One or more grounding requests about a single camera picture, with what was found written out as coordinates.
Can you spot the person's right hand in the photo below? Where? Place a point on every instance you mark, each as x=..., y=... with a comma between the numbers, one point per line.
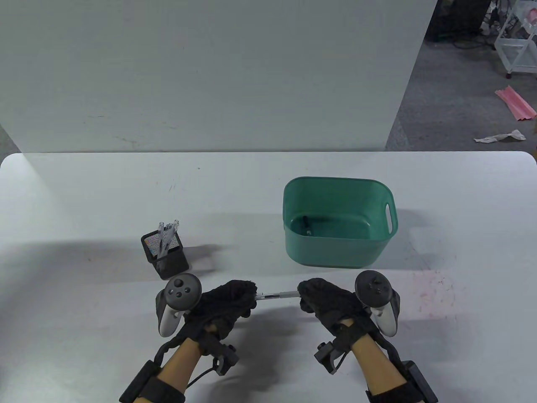
x=331, y=302

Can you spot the person's left hand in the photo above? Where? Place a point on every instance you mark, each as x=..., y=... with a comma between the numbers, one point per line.
x=222, y=302

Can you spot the black pen tip section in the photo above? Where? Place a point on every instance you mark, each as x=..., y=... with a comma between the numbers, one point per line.
x=307, y=224

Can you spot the person's left forearm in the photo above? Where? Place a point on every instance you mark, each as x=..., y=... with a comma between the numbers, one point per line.
x=178, y=365

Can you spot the person's right forearm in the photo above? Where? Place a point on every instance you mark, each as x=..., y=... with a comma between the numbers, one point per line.
x=377, y=365

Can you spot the black grey left hand controller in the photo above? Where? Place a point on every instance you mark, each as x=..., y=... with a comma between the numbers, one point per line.
x=180, y=291

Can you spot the black grey hand controller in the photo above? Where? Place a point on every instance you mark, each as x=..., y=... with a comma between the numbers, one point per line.
x=180, y=291
x=375, y=289

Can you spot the black grey right hand controller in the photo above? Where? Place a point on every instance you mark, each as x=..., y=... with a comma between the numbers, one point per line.
x=375, y=289

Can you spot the green plastic bin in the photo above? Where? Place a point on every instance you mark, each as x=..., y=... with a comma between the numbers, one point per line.
x=335, y=247

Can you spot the black mesh pen holder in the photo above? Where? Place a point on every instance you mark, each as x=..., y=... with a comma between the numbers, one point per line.
x=176, y=262

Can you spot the black left armband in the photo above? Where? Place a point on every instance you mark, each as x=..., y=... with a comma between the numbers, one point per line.
x=163, y=391

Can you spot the black armband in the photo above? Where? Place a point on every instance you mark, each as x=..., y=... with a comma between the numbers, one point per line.
x=390, y=394
x=163, y=391

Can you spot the black right armband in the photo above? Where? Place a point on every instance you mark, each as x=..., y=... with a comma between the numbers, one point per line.
x=390, y=394

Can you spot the white partition board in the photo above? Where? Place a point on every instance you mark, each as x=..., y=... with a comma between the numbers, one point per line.
x=209, y=75

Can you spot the white crumpled paper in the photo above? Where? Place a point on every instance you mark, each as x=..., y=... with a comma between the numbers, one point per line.
x=503, y=136

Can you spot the pink folded paper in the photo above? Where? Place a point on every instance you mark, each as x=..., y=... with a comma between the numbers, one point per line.
x=516, y=103

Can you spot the black equipment box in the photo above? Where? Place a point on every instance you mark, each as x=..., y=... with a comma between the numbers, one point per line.
x=457, y=21

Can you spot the white metal rack cart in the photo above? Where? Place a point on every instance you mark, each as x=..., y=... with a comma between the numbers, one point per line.
x=509, y=42

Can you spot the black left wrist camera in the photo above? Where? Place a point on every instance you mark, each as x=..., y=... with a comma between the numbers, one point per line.
x=226, y=354

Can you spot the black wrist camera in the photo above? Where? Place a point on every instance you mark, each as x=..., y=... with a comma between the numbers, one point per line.
x=327, y=357
x=226, y=354

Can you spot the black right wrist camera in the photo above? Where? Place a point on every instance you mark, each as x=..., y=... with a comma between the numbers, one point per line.
x=327, y=357

